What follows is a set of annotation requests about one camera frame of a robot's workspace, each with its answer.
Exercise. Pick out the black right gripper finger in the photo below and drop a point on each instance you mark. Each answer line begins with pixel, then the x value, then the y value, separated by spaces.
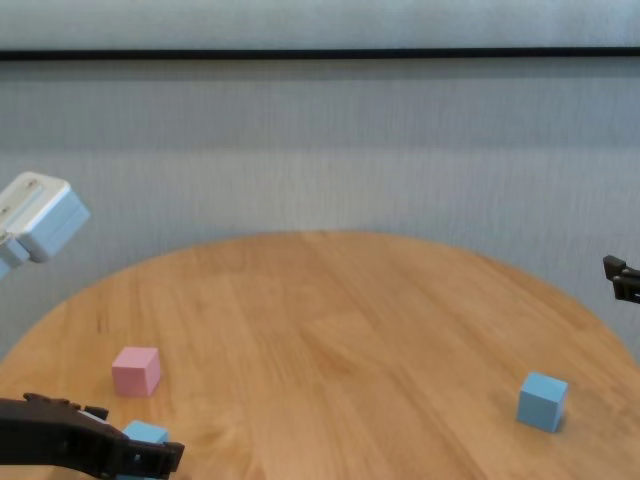
pixel 625 280

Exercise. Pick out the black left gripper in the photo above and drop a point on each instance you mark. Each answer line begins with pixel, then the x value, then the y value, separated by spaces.
pixel 50 435

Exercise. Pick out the pink building block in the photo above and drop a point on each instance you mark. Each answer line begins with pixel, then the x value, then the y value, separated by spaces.
pixel 134 372

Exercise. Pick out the blue building block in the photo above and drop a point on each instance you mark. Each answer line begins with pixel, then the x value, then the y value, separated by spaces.
pixel 145 431
pixel 542 402

